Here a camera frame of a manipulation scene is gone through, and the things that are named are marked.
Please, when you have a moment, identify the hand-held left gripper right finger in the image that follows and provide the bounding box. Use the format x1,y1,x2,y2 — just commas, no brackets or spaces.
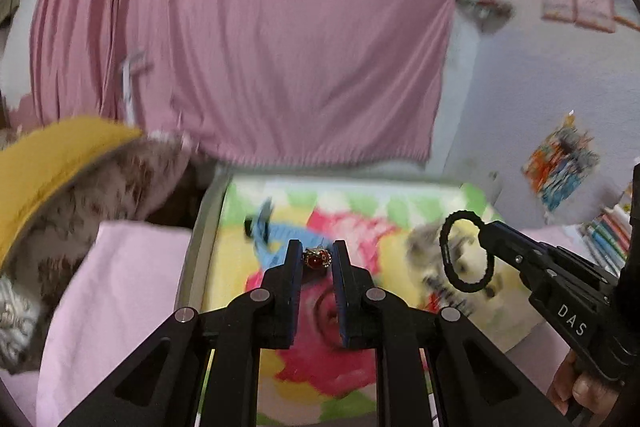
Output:
331,239,576,427

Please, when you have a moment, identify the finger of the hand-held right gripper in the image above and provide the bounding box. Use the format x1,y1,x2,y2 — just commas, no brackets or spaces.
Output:
477,220,558,260
479,239,543,295

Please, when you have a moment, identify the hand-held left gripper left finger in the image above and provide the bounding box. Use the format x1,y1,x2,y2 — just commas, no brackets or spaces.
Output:
57,239,306,427

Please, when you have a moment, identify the red beaded jewelry piece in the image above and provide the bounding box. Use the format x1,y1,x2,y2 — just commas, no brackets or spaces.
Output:
303,246,333,271

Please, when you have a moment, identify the blue smartwatch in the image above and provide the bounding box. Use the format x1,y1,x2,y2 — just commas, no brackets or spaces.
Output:
244,198,321,269

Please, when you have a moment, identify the black hair tie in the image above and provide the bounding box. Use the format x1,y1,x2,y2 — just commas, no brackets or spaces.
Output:
438,210,494,293

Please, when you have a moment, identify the beige hair claw clip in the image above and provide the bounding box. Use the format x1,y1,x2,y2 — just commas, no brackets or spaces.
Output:
404,222,493,308

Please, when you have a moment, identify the grey shallow box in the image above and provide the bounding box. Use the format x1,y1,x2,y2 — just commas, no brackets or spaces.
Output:
172,171,548,427

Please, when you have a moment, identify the person's right hand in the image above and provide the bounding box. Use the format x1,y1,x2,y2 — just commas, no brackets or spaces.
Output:
546,349,628,425

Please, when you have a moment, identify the colourful floral cloth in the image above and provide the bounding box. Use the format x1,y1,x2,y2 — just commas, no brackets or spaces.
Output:
200,179,545,427

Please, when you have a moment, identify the stack of books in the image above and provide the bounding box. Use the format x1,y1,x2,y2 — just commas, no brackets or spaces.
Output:
579,201,635,275

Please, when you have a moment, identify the colourful printed plastic bag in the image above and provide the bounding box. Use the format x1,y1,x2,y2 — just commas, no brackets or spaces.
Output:
520,111,601,214

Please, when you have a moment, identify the floral satin pillow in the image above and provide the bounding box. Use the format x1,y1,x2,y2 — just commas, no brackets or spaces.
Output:
0,132,203,373

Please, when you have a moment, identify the pink curtain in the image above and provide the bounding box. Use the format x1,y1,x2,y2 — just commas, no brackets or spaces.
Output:
30,0,457,168

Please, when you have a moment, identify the white folding desk lamp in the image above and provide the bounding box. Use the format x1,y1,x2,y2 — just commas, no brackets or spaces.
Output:
120,51,154,126

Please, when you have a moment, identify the yellow pillow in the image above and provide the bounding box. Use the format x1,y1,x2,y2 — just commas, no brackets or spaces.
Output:
0,116,147,268

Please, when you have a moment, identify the wire wall rack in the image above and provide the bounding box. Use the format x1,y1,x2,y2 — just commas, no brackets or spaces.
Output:
456,0,516,34

